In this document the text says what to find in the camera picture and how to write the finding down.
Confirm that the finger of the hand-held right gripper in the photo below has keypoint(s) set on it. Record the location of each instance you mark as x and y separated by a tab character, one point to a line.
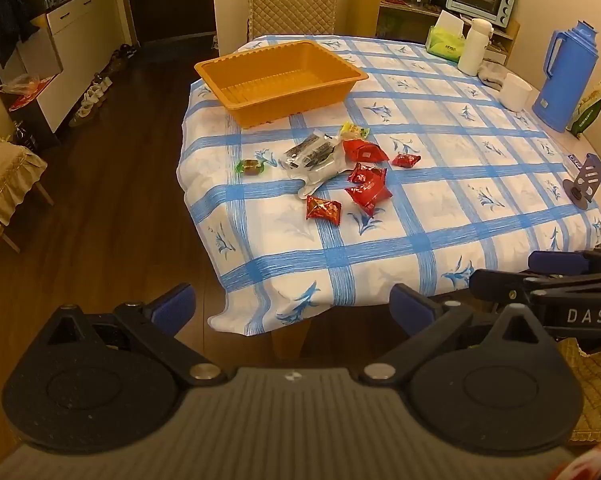
505	285
555	261

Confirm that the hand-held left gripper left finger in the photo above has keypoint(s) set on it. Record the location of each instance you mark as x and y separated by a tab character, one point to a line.
173	306

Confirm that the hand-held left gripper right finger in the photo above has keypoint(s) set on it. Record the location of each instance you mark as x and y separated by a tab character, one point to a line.
409	306

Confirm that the red snack packet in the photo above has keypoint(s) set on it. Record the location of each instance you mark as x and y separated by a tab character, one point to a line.
369	194
368	174
365	150

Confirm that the small red candy packet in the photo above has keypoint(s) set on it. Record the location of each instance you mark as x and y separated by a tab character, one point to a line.
323	209
406	160

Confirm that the white green snack pouch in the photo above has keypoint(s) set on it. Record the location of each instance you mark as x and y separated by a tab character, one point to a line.
325	172

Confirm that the yellow green candy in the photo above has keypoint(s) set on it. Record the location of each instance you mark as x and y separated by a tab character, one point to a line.
354	131

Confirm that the orange plastic tray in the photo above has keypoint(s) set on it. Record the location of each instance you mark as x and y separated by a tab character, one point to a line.
280	80

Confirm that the blue checked tablecloth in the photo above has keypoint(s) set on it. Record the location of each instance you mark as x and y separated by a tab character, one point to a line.
430	210

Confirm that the wooden table leg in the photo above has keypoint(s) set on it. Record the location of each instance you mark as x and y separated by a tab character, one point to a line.
290	340

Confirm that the red patterned cloth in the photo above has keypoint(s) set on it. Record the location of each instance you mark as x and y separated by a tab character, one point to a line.
595	467

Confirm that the green snack bag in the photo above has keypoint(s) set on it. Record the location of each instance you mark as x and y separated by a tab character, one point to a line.
591	110

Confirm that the white cup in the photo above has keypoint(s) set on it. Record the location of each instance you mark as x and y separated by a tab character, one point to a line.
516	92

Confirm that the blue thermos jug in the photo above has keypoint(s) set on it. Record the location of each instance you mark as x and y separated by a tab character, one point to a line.
572	75

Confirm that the grey cloth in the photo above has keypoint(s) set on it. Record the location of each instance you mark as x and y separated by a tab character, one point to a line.
492	74

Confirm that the chair with frilled beige cover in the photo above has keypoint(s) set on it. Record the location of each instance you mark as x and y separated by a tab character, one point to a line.
5	175

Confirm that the dark glass bottle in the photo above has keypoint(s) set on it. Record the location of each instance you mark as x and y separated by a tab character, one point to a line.
25	137

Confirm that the row of shoes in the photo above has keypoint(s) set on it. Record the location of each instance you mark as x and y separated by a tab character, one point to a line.
98	92

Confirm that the white thermos bottle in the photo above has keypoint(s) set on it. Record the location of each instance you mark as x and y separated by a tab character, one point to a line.
474	47

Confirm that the green tissue box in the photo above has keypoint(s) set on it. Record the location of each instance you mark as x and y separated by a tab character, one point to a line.
445	45

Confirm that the wooden shelf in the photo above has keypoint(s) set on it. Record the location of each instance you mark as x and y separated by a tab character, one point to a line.
405	20

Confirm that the white drawer cabinet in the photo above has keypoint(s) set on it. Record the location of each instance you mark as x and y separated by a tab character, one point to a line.
80	15

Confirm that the quilted beige chair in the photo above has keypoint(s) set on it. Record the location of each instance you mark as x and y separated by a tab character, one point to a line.
293	0

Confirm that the dark metal bracket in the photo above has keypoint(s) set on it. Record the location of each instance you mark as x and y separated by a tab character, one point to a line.
586	180

